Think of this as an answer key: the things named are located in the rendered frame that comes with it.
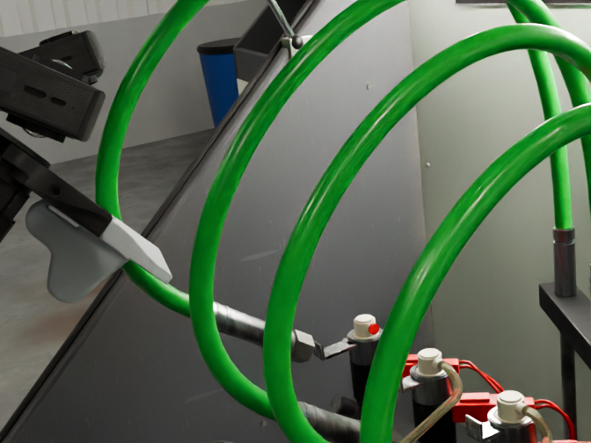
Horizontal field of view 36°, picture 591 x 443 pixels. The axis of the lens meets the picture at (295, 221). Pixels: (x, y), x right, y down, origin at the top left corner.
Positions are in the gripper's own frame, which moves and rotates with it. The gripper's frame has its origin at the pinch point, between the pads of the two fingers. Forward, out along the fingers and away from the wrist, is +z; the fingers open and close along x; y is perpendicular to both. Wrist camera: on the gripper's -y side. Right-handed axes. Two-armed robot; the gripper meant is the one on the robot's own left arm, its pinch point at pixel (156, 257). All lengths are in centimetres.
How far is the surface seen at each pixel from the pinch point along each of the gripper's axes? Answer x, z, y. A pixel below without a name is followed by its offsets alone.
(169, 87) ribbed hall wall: -698, 14, -122
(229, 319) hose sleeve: -2.2, 6.8, 0.6
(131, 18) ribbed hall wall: -679, -42, -145
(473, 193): 22.6, 6.7, -9.9
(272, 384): 14.5, 6.7, 1.9
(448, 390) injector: 2.5, 20.7, -3.9
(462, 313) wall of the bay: -39, 37, -15
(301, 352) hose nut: -4.0, 12.8, -0.4
